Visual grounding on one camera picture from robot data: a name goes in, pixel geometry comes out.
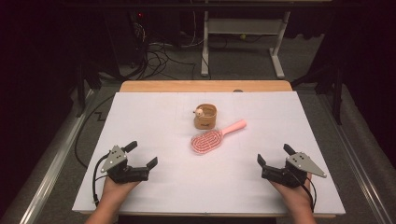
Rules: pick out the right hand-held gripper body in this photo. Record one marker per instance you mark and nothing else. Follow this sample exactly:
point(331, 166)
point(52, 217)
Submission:
point(292, 175)

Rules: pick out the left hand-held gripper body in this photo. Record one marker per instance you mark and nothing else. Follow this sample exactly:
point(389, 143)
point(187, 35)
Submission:
point(120, 172)

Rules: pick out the pink hairbrush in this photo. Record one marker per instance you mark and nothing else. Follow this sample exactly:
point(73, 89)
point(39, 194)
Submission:
point(207, 140)

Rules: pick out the person's left hand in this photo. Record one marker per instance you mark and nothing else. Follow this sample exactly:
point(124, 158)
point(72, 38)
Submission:
point(116, 191)

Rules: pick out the person's right hand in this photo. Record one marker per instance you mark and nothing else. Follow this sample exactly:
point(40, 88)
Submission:
point(297, 196)

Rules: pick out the white table board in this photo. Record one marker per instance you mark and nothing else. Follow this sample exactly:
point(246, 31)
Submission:
point(155, 124)

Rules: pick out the dark metal stand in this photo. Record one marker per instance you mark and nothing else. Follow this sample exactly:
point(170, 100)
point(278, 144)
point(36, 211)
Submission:
point(81, 93)
point(337, 93)

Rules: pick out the wooden table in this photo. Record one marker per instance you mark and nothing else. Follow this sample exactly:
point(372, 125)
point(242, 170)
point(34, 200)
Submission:
point(186, 86)

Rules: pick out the black computer tower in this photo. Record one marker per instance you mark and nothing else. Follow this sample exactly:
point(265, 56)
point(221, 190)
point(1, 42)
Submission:
point(124, 37)

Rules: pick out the small yellow-green ball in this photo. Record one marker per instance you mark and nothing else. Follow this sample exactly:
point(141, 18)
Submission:
point(243, 36)

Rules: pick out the metal floor rail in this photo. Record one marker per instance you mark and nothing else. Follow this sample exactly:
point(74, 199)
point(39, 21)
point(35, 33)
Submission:
point(53, 168)
point(358, 161)

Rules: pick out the white metal desk frame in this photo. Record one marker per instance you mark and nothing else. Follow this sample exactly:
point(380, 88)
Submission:
point(243, 26)

